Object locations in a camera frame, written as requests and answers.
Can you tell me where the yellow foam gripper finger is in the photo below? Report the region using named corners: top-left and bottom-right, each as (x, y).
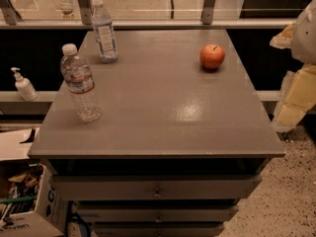
top-left (270, 23), bottom-right (295, 49)
top-left (272, 64), bottom-right (316, 132)

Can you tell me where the red apple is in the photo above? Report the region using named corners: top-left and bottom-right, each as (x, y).
top-left (199, 43), bottom-right (225, 69)

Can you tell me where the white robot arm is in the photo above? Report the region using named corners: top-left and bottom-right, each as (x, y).
top-left (270, 0), bottom-right (316, 132)

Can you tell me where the water bottle blue white label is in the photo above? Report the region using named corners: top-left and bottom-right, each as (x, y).
top-left (92, 0), bottom-right (119, 63)

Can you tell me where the clear water bottle red label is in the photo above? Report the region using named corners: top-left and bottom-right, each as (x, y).
top-left (60, 43), bottom-right (102, 122)

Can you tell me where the white pump dispenser bottle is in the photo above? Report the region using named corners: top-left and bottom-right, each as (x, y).
top-left (11, 67), bottom-right (38, 101)

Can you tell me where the grey drawer cabinet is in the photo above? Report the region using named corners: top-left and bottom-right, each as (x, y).
top-left (30, 30), bottom-right (284, 237)

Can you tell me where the top drawer knob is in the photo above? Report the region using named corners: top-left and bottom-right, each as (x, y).
top-left (153, 189), bottom-right (163, 198)

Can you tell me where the drawer knob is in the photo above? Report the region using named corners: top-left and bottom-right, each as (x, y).
top-left (155, 214), bottom-right (163, 223)
top-left (153, 189), bottom-right (163, 198)

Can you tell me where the middle drawer knob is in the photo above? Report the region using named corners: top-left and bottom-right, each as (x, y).
top-left (155, 214), bottom-right (163, 223)

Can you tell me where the white cardboard box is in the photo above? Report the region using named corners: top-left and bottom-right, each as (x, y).
top-left (0, 128), bottom-right (67, 237)

